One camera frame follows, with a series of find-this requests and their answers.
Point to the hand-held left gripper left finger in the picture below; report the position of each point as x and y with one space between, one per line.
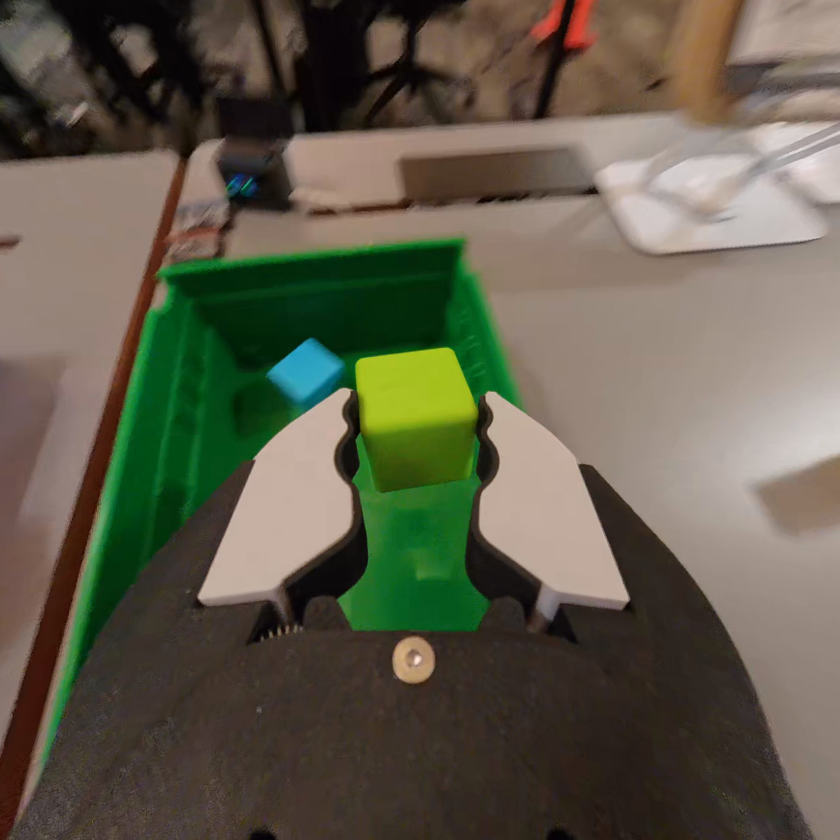
282 518

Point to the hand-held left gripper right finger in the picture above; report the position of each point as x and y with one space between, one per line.
551 525

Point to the blue cube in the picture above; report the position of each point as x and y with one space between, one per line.
305 371

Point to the lime green cube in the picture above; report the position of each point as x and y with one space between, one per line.
413 420

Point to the green plastic bin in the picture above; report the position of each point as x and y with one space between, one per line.
197 315

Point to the wood edged grey table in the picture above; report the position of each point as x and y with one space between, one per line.
52 295

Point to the document stand with white base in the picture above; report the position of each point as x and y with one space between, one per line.
722 210

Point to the black charger box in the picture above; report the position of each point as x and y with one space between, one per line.
253 157

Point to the black office chair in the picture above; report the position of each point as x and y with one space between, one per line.
341 65

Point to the orange traffic cone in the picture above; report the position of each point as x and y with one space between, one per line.
564 23

